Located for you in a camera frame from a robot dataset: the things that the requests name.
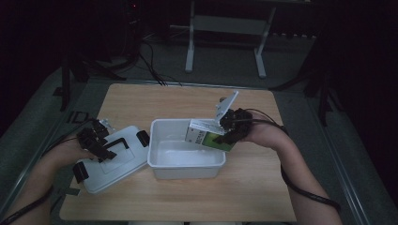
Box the green and white carton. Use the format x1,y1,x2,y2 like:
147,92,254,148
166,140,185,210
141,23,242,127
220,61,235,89
184,118,237,153

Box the white plastic storage box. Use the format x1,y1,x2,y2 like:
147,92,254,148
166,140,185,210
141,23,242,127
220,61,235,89
146,117,227,181

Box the black floor cables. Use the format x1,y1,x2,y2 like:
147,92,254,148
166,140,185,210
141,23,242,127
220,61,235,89
137,38,183,87

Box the person's right hand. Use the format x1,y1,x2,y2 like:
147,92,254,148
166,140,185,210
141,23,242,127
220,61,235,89
246,114,290,150

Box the white lid with black handle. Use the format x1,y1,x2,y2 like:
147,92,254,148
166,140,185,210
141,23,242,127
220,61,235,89
72,125,151,196

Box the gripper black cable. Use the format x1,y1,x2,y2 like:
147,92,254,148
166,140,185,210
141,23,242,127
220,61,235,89
243,107,343,214
0,117,97,225

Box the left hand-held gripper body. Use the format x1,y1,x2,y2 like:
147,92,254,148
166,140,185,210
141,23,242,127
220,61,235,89
77,118,115,153

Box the white metal stand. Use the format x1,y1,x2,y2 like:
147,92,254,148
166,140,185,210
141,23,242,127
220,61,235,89
184,0,278,80

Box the person's left hand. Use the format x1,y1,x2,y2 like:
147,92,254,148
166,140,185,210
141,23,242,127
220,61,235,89
46,137,95,170

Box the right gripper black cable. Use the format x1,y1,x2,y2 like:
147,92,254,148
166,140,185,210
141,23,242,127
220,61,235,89
243,107,343,214

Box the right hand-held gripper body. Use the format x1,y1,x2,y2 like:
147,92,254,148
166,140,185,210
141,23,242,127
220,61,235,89
215,90,253,143

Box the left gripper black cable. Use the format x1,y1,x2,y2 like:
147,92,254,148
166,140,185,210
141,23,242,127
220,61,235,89
0,117,97,225

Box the black tripod stand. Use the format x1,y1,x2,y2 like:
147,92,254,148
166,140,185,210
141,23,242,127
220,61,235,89
60,51,127,113

